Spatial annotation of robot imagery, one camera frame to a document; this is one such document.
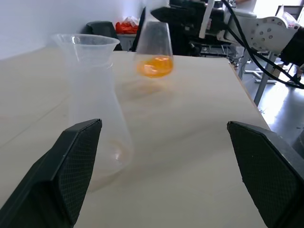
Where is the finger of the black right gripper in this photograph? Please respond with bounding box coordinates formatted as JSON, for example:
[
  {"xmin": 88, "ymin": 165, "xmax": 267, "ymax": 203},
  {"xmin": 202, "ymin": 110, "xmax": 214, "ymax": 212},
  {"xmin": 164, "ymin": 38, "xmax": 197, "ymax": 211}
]
[{"xmin": 150, "ymin": 6, "xmax": 190, "ymax": 25}]

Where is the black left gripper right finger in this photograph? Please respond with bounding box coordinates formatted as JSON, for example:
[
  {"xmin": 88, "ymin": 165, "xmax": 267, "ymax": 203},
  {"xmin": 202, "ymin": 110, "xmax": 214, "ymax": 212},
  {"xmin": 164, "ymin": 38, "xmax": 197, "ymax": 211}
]
[{"xmin": 227, "ymin": 121, "xmax": 304, "ymax": 228}]

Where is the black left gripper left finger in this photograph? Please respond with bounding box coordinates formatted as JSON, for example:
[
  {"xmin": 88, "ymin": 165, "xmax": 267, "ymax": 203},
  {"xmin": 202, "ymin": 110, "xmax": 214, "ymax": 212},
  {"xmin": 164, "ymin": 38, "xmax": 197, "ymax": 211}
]
[{"xmin": 0, "ymin": 118, "xmax": 103, "ymax": 228}]

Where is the clear flask with orange liquid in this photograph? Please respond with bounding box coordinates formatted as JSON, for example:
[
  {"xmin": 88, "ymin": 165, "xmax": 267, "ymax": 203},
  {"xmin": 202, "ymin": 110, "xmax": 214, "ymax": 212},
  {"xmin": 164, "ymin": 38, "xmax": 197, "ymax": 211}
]
[{"xmin": 134, "ymin": 20, "xmax": 176, "ymax": 79}]

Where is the translucent conical plastic bottle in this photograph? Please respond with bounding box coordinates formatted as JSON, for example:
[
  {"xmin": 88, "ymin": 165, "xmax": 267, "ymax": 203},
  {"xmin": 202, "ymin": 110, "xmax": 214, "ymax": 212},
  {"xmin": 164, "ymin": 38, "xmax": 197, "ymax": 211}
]
[{"xmin": 66, "ymin": 62, "xmax": 134, "ymax": 192}]

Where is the translucent plastic funnel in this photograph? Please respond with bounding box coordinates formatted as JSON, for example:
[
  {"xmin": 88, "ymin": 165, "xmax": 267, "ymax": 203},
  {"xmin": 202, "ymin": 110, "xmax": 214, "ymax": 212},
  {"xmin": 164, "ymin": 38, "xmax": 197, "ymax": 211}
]
[{"xmin": 50, "ymin": 33, "xmax": 121, "ymax": 69}]

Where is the red plastic bag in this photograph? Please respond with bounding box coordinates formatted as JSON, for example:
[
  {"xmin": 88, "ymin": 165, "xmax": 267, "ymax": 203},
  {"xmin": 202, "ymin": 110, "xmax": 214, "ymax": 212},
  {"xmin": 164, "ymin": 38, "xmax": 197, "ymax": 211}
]
[{"xmin": 115, "ymin": 16, "xmax": 140, "ymax": 34}]

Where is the black office chair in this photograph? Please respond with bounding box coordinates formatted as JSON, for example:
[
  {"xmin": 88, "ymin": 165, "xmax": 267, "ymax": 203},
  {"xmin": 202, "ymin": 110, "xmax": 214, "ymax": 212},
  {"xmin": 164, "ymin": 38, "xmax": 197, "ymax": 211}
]
[{"xmin": 85, "ymin": 20, "xmax": 123, "ymax": 51}]

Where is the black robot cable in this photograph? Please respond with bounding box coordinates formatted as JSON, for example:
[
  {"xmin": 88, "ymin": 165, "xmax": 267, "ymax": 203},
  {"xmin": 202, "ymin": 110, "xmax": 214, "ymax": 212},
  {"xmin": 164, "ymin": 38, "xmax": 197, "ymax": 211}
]
[{"xmin": 221, "ymin": 0, "xmax": 304, "ymax": 90}]

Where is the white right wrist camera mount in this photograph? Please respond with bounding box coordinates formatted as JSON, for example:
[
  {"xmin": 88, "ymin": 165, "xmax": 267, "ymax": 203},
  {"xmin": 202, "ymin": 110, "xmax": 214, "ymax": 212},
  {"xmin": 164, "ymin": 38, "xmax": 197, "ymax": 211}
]
[{"xmin": 217, "ymin": 10, "xmax": 300, "ymax": 54}]

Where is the white desk frame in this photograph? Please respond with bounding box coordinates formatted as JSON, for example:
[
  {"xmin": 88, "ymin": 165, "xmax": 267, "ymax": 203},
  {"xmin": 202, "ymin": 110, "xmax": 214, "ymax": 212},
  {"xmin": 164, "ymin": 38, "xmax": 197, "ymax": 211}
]
[{"xmin": 237, "ymin": 45, "xmax": 283, "ymax": 107}]

